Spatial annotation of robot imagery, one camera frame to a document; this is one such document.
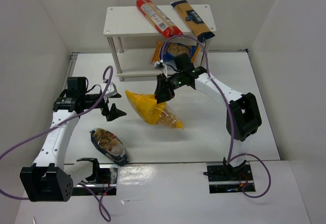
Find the yellow macaroni bag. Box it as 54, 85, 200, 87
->
125, 90, 183, 129

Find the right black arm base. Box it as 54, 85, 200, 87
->
203, 163, 256, 194

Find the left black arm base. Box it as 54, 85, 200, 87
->
81, 164, 118, 196

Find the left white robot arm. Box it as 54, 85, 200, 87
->
20, 77, 126, 202

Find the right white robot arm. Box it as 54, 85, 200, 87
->
154, 54, 262, 173

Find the dark mixed pasta bag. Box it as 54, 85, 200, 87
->
90, 128, 128, 166

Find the blue yellow pasta bag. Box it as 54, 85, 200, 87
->
151, 41, 199, 64

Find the white two-tier shelf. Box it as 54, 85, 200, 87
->
102, 4, 218, 82

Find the tan and blue spaghetti package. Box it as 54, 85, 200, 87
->
171, 0, 215, 43

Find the red spaghetti package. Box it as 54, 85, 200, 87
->
136, 0, 183, 39

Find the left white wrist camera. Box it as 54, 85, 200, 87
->
100, 82, 118, 98

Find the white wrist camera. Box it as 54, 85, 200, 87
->
154, 60, 167, 74
100, 82, 118, 98

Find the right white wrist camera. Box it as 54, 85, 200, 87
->
154, 60, 167, 74

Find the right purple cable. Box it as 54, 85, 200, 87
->
160, 34, 272, 199

